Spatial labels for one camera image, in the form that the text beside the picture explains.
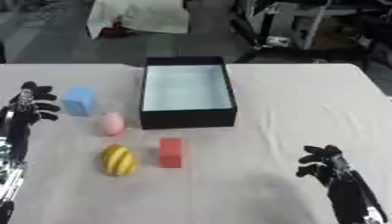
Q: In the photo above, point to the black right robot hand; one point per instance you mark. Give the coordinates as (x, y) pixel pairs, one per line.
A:
(334, 172)

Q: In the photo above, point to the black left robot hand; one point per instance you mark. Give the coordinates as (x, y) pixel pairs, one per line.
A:
(19, 116)

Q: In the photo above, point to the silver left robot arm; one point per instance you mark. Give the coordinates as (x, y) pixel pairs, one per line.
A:
(9, 175)

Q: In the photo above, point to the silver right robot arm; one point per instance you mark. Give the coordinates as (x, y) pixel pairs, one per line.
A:
(376, 214)

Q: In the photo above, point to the black box with white inside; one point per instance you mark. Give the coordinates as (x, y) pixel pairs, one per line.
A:
(187, 91)

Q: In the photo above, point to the blue rectangular block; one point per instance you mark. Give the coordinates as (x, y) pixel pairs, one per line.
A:
(79, 101)

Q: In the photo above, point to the pink egg-shaped toy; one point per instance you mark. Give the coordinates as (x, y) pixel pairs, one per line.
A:
(111, 123)

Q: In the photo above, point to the yellow striped toy fruit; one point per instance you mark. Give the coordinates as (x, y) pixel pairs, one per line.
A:
(118, 159)

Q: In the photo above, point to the black metal equipment stand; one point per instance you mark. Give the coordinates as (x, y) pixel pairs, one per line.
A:
(306, 32)

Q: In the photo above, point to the red rectangular block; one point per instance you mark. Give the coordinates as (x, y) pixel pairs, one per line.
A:
(170, 152)

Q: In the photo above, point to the white cloth-covered object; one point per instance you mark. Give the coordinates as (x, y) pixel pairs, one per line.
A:
(139, 16)

